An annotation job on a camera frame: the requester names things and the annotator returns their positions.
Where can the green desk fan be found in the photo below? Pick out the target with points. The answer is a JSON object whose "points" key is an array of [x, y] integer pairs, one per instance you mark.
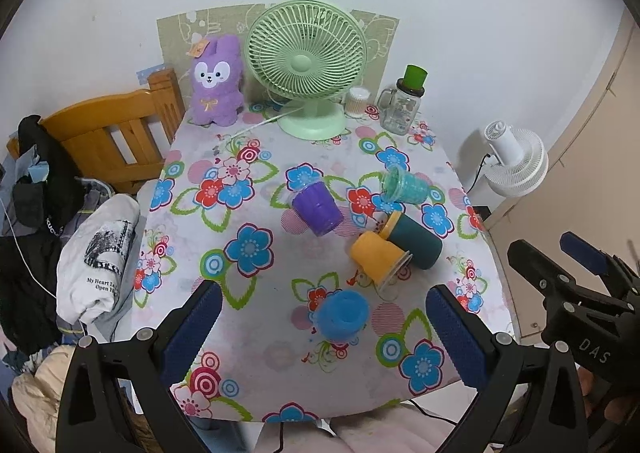
{"points": [[309, 53]]}

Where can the cotton swab container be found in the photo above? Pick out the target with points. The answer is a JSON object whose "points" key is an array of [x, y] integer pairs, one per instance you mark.
{"points": [[356, 101]]}

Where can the beige patterned board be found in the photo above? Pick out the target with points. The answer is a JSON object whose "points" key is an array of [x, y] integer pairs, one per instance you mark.
{"points": [[180, 32]]}

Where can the turquoise glitter plastic cup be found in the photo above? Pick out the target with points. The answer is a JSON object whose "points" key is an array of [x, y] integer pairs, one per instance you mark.
{"points": [[400, 185]]}

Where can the beige padded jacket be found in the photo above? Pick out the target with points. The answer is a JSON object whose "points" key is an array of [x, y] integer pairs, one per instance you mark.
{"points": [[37, 397]]}

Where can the white printed t-shirt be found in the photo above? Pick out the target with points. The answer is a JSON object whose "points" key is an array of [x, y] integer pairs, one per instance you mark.
{"points": [[92, 262]]}

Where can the glass jar green lid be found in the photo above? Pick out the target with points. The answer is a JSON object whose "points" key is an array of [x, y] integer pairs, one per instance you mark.
{"points": [[399, 105]]}

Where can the black clothes pile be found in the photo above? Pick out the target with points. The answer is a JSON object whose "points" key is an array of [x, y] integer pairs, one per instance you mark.
{"points": [[44, 198]]}

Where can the wooden chair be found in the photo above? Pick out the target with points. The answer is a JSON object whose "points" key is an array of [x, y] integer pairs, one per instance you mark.
{"points": [[109, 137]]}

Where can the floral tablecloth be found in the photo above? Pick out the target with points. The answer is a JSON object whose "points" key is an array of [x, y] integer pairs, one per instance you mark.
{"points": [[222, 212]]}

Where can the dark teal cup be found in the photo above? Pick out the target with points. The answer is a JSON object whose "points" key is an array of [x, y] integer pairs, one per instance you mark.
{"points": [[407, 234]]}

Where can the purple plastic cup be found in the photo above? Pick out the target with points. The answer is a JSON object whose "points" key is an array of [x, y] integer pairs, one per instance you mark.
{"points": [[315, 205]]}

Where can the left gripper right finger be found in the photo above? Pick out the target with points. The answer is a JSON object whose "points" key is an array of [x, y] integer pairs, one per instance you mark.
{"points": [[554, 416]]}

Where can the blue plastic cup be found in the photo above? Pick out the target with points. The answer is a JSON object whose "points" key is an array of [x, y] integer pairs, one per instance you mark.
{"points": [[342, 316]]}

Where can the orange plastic cup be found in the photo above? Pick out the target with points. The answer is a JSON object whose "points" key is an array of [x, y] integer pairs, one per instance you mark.
{"points": [[379, 259]]}

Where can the white floor fan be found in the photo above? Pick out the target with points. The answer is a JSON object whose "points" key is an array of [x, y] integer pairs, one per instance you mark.
{"points": [[520, 162]]}

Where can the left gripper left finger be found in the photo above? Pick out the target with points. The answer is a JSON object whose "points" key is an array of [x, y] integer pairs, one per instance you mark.
{"points": [[92, 415]]}

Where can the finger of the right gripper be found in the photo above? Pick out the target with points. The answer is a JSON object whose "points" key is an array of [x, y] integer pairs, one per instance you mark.
{"points": [[618, 277], [545, 267]]}

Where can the purple plush bunny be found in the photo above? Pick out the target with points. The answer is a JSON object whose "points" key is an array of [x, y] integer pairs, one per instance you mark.
{"points": [[216, 75]]}

